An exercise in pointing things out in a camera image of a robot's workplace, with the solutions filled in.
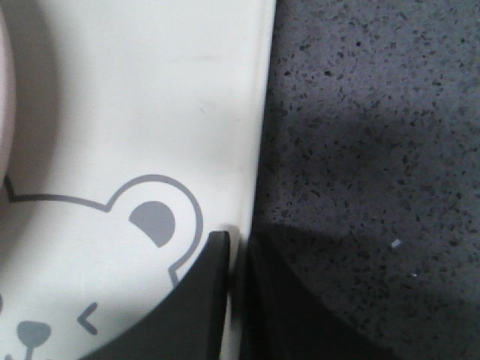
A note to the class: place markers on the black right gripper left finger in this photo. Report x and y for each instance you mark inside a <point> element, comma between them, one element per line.
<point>189,322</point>

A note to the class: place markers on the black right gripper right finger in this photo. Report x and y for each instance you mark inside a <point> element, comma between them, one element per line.
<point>282,318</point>

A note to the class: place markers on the cream bear serving tray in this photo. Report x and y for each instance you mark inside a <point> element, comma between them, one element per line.
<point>138,127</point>

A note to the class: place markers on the pink round plate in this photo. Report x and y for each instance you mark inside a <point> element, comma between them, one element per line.
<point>8,101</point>

